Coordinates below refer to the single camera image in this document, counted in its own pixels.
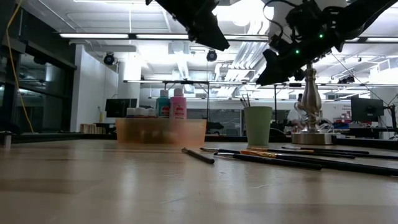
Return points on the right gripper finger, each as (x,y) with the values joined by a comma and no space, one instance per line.
(273,73)

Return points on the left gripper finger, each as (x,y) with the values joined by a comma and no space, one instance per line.
(208,34)

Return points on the tall pink paint bottle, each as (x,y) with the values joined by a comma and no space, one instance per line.
(178,107)

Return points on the tall teal paint bottle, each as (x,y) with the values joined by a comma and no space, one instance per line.
(163,107)

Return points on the rust brown paint bottle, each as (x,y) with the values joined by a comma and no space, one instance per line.
(140,112)

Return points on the dark blue paint bottle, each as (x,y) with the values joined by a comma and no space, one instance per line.
(131,112)

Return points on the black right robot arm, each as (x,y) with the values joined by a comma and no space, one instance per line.
(367,12)

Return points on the black round ceiling fixture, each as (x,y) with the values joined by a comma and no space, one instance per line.
(211,55)
(109,59)

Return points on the silver lamp white shade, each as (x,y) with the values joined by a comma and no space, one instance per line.
(311,102)

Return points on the person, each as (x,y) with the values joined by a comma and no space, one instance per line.
(293,119)

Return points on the pale green plastic cup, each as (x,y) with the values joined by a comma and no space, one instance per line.
(258,127)

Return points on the clear plastic lamp wrap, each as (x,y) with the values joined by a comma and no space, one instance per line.
(326,126)

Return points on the black background chair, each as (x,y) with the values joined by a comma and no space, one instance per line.
(214,126)

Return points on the blue background box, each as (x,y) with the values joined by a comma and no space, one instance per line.
(341,125)

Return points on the black monitor on stand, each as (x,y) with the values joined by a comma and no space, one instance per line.
(367,109)

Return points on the right paintbrushes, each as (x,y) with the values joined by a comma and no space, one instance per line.
(258,153)

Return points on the ceiling light strip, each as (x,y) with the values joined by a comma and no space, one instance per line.
(93,35)

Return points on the orange translucent plastic bin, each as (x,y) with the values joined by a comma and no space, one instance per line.
(161,133)

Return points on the small yellow background bottle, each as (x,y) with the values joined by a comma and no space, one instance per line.
(101,117)

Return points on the black background rig frame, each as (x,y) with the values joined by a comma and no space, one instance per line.
(174,82)

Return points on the small white bracket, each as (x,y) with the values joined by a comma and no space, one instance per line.
(7,141)

